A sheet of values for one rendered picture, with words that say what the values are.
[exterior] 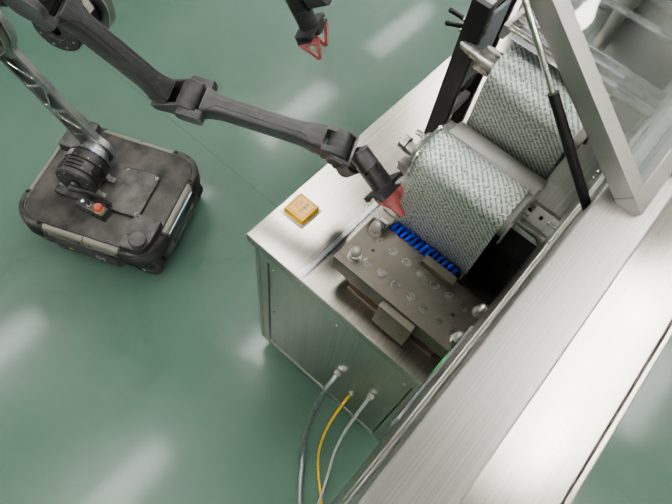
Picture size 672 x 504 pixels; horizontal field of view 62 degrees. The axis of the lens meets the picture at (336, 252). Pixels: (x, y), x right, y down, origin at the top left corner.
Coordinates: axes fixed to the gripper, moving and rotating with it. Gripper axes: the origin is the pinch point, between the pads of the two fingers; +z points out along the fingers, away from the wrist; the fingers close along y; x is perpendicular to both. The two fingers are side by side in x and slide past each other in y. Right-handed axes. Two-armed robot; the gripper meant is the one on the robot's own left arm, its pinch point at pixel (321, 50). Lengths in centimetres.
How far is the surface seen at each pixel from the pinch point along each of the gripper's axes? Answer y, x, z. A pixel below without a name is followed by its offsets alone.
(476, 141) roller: -34, -51, 8
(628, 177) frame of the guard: -74, -86, -26
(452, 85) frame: -13.1, -41.4, 7.4
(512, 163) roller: -37, -60, 12
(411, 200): -49, -38, 11
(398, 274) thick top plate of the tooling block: -64, -35, 22
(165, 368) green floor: -83, 79, 76
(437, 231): -53, -43, 18
